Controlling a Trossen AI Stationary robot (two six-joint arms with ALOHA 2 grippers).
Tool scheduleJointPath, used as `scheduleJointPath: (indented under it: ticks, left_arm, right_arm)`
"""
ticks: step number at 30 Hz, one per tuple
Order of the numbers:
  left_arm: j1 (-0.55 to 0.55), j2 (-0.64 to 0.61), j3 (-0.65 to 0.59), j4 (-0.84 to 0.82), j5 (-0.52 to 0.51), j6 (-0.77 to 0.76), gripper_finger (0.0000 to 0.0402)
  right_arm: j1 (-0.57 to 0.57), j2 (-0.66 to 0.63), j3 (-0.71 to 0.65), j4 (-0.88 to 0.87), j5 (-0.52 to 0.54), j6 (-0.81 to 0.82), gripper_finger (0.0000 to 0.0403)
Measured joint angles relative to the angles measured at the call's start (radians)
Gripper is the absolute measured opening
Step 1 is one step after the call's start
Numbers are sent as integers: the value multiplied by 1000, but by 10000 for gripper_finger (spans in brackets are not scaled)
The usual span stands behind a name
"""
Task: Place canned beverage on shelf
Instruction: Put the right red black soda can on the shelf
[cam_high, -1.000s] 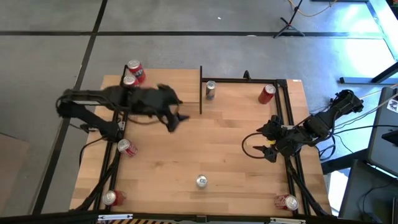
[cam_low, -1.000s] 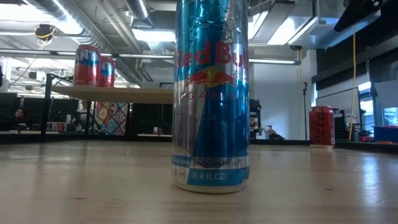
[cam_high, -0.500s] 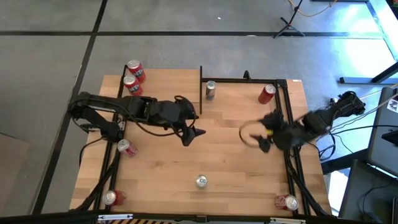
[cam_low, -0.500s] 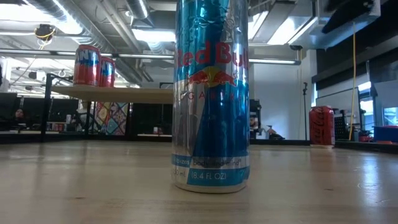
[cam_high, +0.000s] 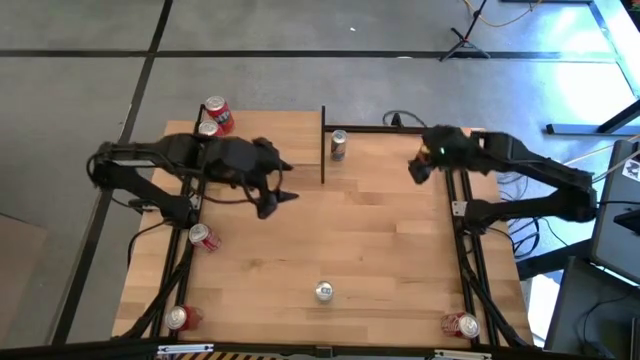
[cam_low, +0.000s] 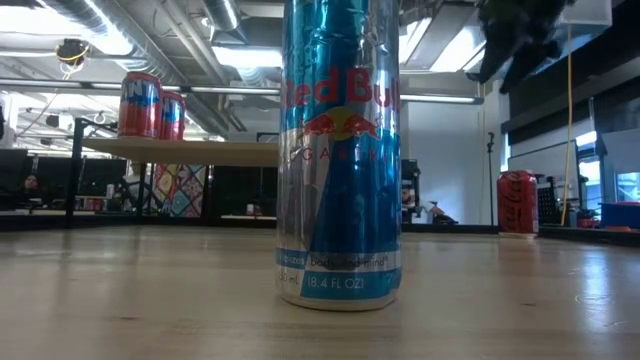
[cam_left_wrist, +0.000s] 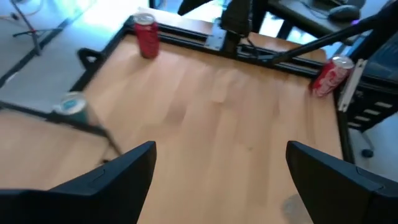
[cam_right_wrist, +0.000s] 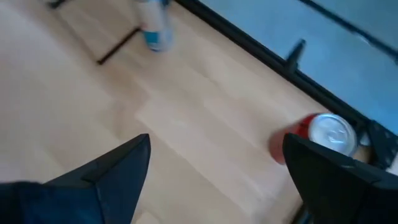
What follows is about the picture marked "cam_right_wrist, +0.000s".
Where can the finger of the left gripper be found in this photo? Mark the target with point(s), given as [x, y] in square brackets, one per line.
[342, 193]
[102, 186]

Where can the plain red soda can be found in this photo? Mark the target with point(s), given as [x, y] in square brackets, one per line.
[332, 132]

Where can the blue silver Red Bull can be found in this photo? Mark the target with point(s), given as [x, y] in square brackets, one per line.
[155, 31]

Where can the black aluminium table frame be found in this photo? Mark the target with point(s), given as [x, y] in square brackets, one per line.
[248, 44]

